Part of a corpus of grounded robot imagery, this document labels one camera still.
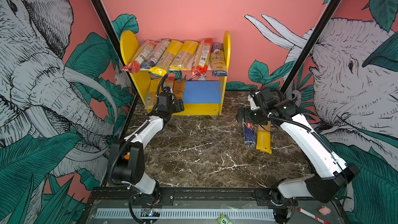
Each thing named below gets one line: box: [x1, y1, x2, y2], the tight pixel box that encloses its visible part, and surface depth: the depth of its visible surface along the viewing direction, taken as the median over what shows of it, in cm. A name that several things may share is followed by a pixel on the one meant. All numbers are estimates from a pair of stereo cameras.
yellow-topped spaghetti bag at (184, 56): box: [168, 39, 199, 71], surface depth 78 cm
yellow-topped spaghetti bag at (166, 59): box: [148, 39, 184, 77], surface depth 76 cm
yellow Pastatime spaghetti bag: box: [256, 120, 273, 155], surface depth 94 cm
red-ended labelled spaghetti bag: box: [163, 72, 176, 94], surface depth 104 cm
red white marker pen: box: [297, 207, 331, 224], surface depth 70 cm
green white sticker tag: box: [217, 213, 233, 224], surface depth 69 cm
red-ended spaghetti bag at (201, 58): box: [190, 38, 213, 79], surface depth 76 cm
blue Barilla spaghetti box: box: [242, 121, 257, 148], surface depth 95 cm
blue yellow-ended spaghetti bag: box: [140, 38, 172, 69], surface depth 78 cm
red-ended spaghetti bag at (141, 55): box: [121, 39, 158, 75], surface depth 75 cm
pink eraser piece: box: [318, 205, 332, 216], surface depth 71 cm
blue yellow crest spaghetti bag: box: [173, 79, 186, 101], surface depth 101 cm
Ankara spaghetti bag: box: [209, 42, 228, 77], surface depth 76 cm
